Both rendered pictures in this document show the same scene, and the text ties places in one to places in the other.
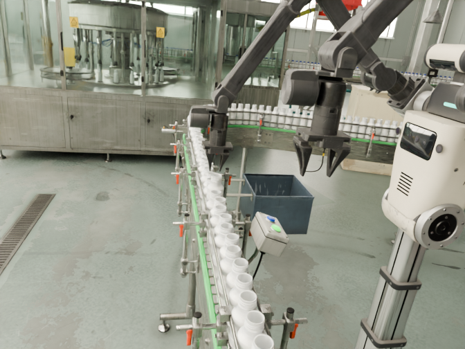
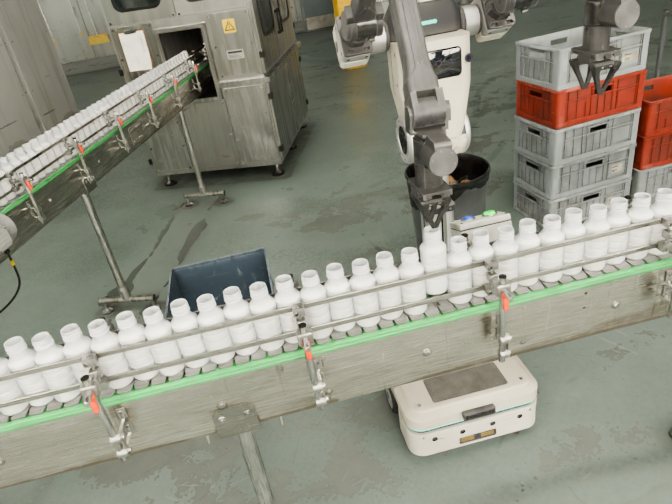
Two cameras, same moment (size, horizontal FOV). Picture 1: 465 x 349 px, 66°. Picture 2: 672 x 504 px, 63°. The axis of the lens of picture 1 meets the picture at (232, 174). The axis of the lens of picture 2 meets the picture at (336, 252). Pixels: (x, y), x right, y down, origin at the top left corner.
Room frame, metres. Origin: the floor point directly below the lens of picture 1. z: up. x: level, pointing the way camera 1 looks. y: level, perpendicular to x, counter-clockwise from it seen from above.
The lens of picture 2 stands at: (1.30, 1.15, 1.80)
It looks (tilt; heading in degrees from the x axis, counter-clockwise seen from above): 30 degrees down; 275
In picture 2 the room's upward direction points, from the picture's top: 9 degrees counter-clockwise
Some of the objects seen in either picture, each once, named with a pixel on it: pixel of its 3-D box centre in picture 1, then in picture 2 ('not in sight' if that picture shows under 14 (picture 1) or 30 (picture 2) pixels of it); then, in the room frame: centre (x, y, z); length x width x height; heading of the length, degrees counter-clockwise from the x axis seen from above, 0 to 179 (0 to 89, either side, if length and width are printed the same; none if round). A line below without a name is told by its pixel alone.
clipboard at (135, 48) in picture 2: not in sight; (135, 50); (3.04, -3.53, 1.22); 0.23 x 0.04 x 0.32; 174
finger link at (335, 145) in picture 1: (326, 156); (589, 70); (0.75, -0.20, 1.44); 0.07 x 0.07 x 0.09; 12
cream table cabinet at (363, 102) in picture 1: (383, 131); not in sight; (5.29, -2.19, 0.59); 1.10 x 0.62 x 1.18; 84
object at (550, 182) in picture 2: not in sight; (572, 162); (-0.01, -2.18, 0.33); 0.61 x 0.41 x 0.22; 18
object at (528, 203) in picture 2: not in sight; (569, 193); (-0.01, -2.18, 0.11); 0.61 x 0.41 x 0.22; 18
